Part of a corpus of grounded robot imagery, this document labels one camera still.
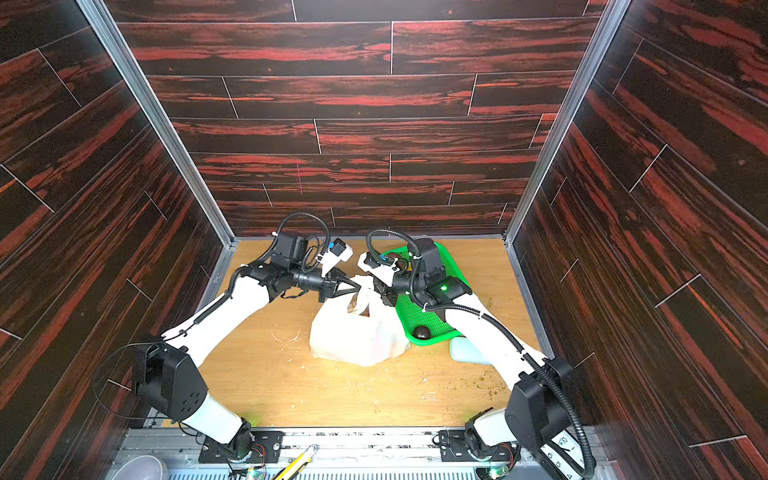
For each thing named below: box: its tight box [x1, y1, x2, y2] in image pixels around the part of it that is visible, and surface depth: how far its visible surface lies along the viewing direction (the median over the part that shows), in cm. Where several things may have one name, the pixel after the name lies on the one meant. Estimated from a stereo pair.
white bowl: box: [111, 455, 165, 480], surface depth 68 cm
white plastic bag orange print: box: [310, 275, 411, 367], surface depth 78 cm
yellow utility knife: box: [273, 444, 319, 480], surface depth 72 cm
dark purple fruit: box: [413, 325, 431, 340], surface depth 90 cm
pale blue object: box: [449, 337, 493, 365], surface depth 89 cm
